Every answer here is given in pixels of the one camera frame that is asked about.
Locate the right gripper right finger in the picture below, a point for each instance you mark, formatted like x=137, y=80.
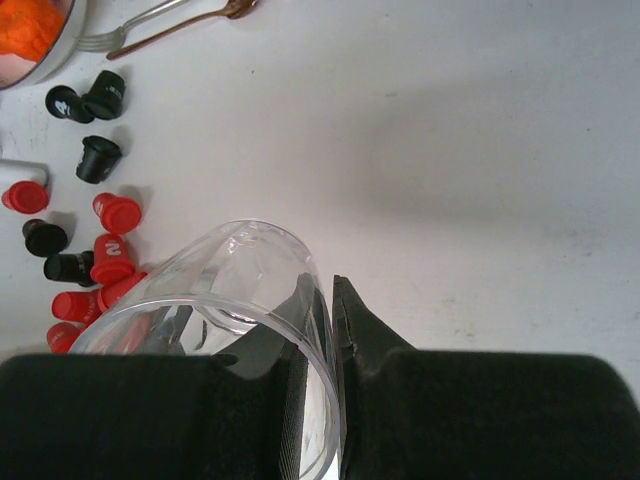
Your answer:
x=423, y=414

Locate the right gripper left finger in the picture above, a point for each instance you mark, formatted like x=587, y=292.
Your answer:
x=157, y=413

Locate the clear glass cup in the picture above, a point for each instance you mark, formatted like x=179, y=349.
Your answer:
x=247, y=295

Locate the red capsule cluster piece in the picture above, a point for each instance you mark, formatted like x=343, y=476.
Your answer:
x=109, y=295

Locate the red capsule number two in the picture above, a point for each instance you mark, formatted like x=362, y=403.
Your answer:
x=112, y=262

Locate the red capsule lower left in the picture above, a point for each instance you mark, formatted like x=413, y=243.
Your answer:
x=61, y=336

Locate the red capsule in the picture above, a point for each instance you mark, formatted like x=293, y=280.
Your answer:
x=61, y=336
x=26, y=197
x=117, y=214

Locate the black capsule centre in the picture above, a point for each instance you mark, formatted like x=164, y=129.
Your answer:
x=70, y=268

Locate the black capsule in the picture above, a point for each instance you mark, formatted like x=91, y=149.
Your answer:
x=104, y=100
x=100, y=156
x=70, y=268
x=43, y=239

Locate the red capsule upper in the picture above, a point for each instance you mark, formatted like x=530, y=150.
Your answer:
x=117, y=214

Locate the black capsule left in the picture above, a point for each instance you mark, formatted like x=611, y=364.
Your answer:
x=43, y=239

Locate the black capsule middle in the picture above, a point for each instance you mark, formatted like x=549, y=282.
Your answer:
x=100, y=156

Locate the white plastic scoop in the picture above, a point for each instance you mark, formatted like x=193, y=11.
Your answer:
x=13, y=171

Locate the black capsule upper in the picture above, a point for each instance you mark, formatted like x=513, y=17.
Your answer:
x=104, y=100

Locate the black capsule number four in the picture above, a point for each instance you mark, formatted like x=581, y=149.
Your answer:
x=62, y=102

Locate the silver fork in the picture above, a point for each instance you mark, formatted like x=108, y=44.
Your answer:
x=113, y=40

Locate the copper spoon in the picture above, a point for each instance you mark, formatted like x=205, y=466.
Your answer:
x=233, y=10

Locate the fruit bowl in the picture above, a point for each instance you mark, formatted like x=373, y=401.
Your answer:
x=37, y=38

